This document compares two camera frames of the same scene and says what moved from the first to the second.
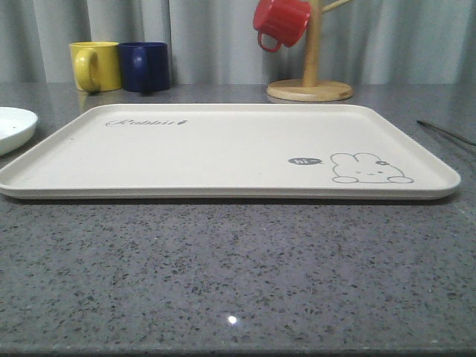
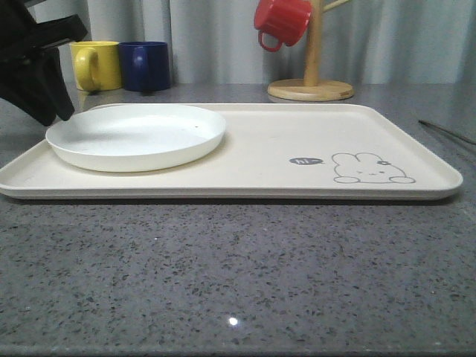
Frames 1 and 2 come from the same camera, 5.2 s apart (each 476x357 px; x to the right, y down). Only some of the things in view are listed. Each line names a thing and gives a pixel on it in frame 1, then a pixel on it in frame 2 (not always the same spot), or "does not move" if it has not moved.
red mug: (286, 20) does not move
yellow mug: (97, 65) does not move
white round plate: (17, 127) -> (134, 137)
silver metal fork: (445, 132) does not move
